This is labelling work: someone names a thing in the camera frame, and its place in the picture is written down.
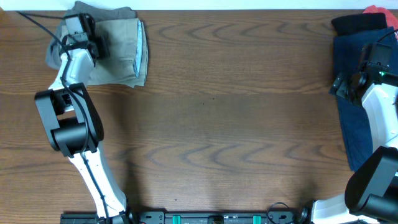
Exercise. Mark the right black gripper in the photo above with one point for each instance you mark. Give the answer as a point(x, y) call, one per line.
point(339, 88)

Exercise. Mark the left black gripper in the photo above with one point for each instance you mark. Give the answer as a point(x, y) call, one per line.
point(78, 37)

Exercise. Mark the beige khaki shorts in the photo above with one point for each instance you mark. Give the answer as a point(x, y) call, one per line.
point(126, 64)

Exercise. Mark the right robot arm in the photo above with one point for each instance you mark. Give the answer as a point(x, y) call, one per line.
point(371, 193)

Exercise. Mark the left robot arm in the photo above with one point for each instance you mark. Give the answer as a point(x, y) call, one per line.
point(74, 128)

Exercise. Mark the folded grey shorts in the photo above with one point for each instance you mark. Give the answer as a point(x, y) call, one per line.
point(52, 58)

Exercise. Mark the navy blue garment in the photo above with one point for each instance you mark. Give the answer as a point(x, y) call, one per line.
point(353, 119)

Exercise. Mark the black folded garment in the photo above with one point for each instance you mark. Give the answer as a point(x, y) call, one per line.
point(352, 24)

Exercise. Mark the red garment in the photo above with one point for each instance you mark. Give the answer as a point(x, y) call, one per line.
point(391, 19)

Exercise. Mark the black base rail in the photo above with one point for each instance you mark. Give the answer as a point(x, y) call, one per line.
point(278, 213)

